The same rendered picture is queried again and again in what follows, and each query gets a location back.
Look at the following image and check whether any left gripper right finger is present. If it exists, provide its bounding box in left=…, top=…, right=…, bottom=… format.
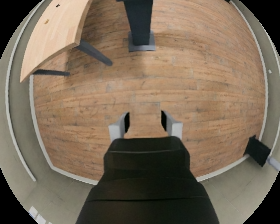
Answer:
left=160, top=109, right=184, bottom=140

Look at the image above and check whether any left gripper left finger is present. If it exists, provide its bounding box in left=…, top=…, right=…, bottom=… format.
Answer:
left=108, top=111, right=131, bottom=141

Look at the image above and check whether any black box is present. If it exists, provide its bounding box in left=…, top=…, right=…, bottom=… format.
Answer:
left=243, top=134, right=273, bottom=168

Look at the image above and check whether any wooden table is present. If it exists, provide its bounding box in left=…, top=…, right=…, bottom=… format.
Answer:
left=19, top=0, right=114, bottom=84

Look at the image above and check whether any white paper sheet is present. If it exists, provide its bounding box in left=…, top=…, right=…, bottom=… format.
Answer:
left=35, top=213, right=47, bottom=224
left=28, top=206, right=39, bottom=218

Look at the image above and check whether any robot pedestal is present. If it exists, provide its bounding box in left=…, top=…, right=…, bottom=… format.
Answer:
left=117, top=0, right=157, bottom=53

